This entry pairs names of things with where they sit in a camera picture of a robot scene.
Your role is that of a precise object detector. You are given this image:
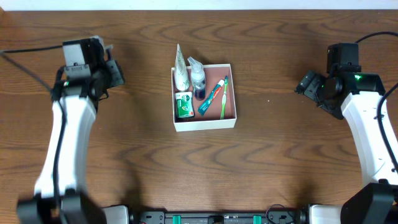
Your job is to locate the green toothpaste tube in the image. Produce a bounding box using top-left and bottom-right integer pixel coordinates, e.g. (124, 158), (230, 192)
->
(198, 79), (225, 116)

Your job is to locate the white cosmetic tube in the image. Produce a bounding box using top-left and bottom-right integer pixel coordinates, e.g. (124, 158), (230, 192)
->
(174, 44), (190, 91)

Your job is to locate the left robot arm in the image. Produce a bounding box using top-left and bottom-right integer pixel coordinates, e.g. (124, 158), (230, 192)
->
(17, 35), (130, 223)

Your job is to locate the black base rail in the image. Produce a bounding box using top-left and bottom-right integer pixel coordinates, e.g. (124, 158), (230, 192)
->
(130, 208), (309, 224)

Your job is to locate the clear spray bottle dark liquid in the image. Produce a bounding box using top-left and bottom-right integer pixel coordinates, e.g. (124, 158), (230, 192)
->
(188, 57), (206, 101)

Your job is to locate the white cardboard box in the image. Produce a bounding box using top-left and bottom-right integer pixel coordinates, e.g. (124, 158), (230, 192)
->
(171, 64), (237, 132)

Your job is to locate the green soap packet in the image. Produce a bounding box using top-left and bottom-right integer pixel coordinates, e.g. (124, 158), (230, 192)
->
(175, 91), (194, 118)

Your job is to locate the green white toothbrush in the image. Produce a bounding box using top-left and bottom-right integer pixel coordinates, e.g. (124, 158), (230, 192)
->
(220, 76), (229, 120)

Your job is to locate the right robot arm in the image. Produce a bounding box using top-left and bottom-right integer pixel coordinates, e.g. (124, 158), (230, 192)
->
(295, 71), (397, 223)

